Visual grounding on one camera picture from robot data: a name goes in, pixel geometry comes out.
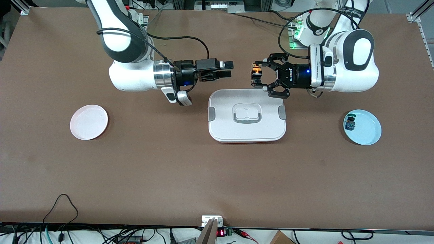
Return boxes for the white lidded plastic box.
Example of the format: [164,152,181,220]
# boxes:
[208,89,287,144]

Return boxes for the orange push button switch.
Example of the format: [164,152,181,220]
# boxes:
[250,63,264,88]

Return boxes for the red clip leads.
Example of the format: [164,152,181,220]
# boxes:
[234,229,259,244]

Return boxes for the pale pink round plate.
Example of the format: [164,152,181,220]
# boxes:
[70,104,109,141]

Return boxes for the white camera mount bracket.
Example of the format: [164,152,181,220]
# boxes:
[201,215,224,228]

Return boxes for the thin black cable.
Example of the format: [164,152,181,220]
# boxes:
[232,10,299,29]

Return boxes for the brown cardboard box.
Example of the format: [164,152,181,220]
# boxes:
[270,230,295,244]

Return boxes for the white power strip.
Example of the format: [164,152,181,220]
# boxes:
[195,0,245,14]

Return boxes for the green push button switch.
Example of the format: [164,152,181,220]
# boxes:
[345,115,358,132]

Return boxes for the light blue round plate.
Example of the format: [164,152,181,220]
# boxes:
[343,109,382,146]

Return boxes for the black table edge strip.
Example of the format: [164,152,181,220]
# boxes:
[0,222,434,236]

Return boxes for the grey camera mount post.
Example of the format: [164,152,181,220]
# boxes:
[197,219,219,244]

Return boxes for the black looped table cable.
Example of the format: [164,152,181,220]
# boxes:
[42,194,79,231]

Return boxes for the perforated metal strip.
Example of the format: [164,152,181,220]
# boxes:
[419,22,434,70]

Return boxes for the aluminium frame extrusion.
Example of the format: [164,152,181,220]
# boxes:
[406,0,434,23]
[10,0,32,16]

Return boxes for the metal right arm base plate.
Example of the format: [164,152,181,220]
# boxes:
[130,9,150,35]

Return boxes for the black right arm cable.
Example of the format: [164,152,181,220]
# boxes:
[146,32,210,61]
[96,27,179,70]

